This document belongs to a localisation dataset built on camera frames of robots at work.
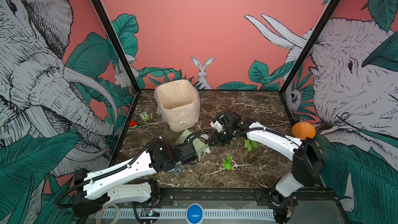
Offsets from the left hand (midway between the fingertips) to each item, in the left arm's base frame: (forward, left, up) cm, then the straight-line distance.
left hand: (177, 162), depth 69 cm
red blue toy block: (+28, +30, -12) cm, 43 cm away
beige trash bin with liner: (+44, +3, -9) cm, 45 cm away
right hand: (+10, -14, -2) cm, 17 cm away
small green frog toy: (+37, +27, -17) cm, 49 cm away
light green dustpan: (+8, -11, -2) cm, 13 cm away
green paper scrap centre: (+14, -39, -15) cm, 44 cm away
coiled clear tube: (-17, +36, -15) cm, 42 cm away
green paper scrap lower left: (+3, -26, -16) cm, 30 cm away
